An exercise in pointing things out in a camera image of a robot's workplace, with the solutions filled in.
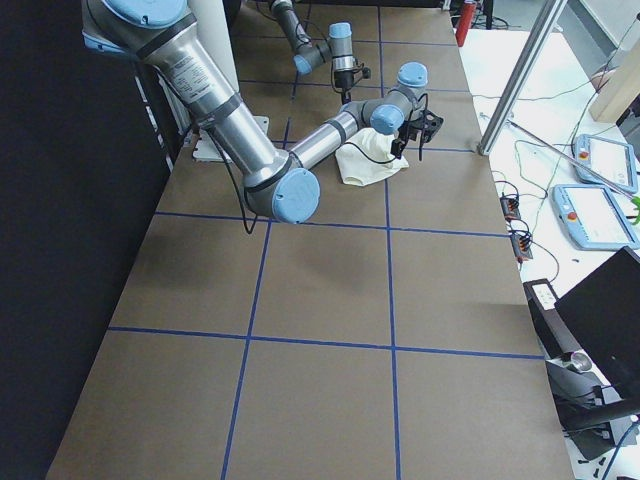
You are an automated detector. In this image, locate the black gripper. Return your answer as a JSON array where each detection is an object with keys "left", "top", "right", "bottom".
[
  {"left": 390, "top": 112, "right": 444, "bottom": 159},
  {"left": 332, "top": 70, "right": 355, "bottom": 95}
]

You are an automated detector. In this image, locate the cream long-sleeve cat shirt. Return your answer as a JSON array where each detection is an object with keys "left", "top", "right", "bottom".
[{"left": 335, "top": 128, "right": 409, "bottom": 187}]

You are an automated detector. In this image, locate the far orange connector block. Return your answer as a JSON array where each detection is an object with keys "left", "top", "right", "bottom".
[{"left": 500, "top": 196, "right": 521, "bottom": 222}]

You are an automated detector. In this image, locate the orange connector block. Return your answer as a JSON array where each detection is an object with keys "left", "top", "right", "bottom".
[
  {"left": 510, "top": 231, "right": 533, "bottom": 264},
  {"left": 500, "top": 196, "right": 521, "bottom": 222}
]

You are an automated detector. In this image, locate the red fire extinguisher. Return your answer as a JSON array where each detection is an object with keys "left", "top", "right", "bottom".
[{"left": 455, "top": 0, "right": 476, "bottom": 47}]

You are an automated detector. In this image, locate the near orange connector block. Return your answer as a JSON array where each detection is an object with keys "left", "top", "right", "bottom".
[{"left": 510, "top": 231, "right": 533, "bottom": 264}]

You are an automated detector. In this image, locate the near teach pendant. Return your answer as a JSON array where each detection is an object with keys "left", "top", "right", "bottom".
[{"left": 551, "top": 184, "right": 639, "bottom": 251}]

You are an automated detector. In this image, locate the teach pendant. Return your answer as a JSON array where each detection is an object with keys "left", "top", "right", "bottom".
[
  {"left": 551, "top": 184, "right": 639, "bottom": 251},
  {"left": 572, "top": 134, "right": 638, "bottom": 194}
]

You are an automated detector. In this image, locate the far teach pendant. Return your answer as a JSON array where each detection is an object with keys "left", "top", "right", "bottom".
[{"left": 572, "top": 134, "right": 638, "bottom": 194}]

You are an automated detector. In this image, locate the wooden board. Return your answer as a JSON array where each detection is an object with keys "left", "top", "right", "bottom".
[{"left": 583, "top": 0, "right": 639, "bottom": 123}]

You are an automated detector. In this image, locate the black box with label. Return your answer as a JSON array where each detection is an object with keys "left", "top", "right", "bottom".
[{"left": 523, "top": 279, "right": 582, "bottom": 359}]

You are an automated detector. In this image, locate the black monitor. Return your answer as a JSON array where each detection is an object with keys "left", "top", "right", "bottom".
[{"left": 556, "top": 247, "right": 639, "bottom": 398}]

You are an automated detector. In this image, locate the black monitor stand base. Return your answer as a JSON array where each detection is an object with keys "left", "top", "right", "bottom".
[{"left": 546, "top": 361, "right": 639, "bottom": 460}]

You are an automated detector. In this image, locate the aluminium frame post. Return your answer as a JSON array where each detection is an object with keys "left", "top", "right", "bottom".
[{"left": 477, "top": 0, "right": 568, "bottom": 156}]

